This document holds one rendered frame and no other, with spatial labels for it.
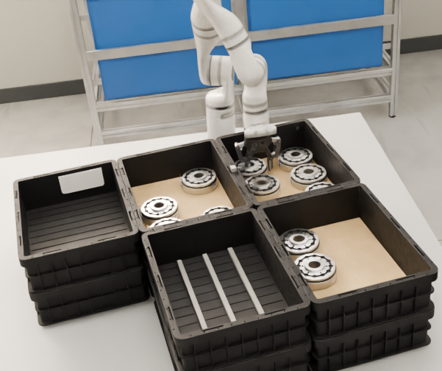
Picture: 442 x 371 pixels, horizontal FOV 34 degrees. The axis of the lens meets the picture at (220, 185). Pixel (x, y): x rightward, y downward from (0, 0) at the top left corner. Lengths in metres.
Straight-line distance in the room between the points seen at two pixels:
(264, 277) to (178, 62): 2.27
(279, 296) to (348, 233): 0.30
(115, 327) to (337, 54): 2.48
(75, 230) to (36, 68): 2.91
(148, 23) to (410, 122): 1.55
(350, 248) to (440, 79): 2.98
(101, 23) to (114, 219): 1.90
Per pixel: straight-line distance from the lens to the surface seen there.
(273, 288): 1.77
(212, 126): 2.34
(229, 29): 1.98
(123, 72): 3.93
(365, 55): 4.08
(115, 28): 3.84
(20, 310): 2.06
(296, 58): 3.99
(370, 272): 1.82
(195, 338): 1.53
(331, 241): 1.91
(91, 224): 2.08
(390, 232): 1.84
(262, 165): 2.18
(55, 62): 4.87
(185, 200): 2.11
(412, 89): 4.63
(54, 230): 2.09
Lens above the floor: 1.98
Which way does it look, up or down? 32 degrees down
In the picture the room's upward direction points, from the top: 6 degrees counter-clockwise
